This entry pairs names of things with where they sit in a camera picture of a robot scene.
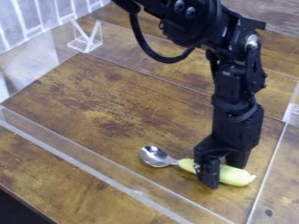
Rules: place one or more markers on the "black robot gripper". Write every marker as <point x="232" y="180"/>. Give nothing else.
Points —
<point x="237" y="124"/>

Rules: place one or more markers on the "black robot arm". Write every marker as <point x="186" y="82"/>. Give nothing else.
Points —
<point x="204" y="23"/>

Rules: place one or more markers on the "clear acrylic front barrier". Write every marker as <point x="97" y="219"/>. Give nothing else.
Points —
<point x="166" y="201"/>

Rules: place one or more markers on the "clear acrylic barrier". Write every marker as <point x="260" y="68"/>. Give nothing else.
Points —
<point x="277" y="204"/>
<point x="166" y="201"/>

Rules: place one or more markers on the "clear acrylic right barrier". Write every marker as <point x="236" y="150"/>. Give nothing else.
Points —
<point x="277" y="204"/>

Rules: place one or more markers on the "black strip on table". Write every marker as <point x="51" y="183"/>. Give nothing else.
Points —
<point x="249" y="23"/>

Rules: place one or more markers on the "clear acrylic corner bracket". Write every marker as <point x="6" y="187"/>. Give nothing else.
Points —
<point x="86" y="43"/>

